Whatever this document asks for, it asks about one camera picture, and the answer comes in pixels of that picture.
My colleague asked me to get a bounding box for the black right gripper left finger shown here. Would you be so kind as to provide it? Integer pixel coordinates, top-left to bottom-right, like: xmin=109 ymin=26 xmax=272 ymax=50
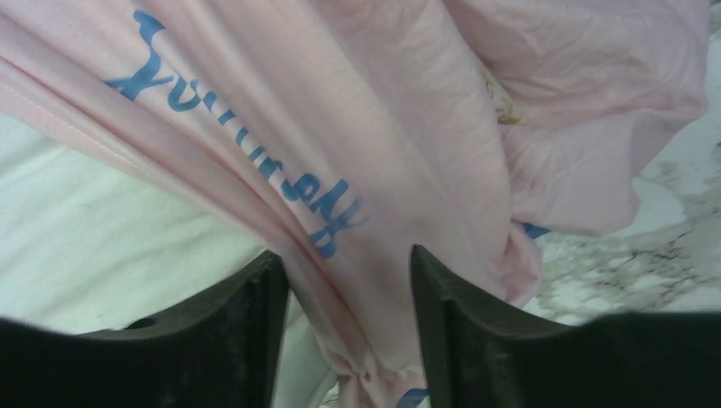
xmin=1 ymin=252 xmax=289 ymax=407

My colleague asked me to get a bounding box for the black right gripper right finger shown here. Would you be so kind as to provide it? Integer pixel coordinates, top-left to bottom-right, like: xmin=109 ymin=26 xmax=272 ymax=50
xmin=410 ymin=245 xmax=720 ymax=407

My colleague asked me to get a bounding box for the white pillow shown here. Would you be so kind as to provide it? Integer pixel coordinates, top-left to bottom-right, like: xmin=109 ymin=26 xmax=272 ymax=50
xmin=1 ymin=115 xmax=335 ymax=407

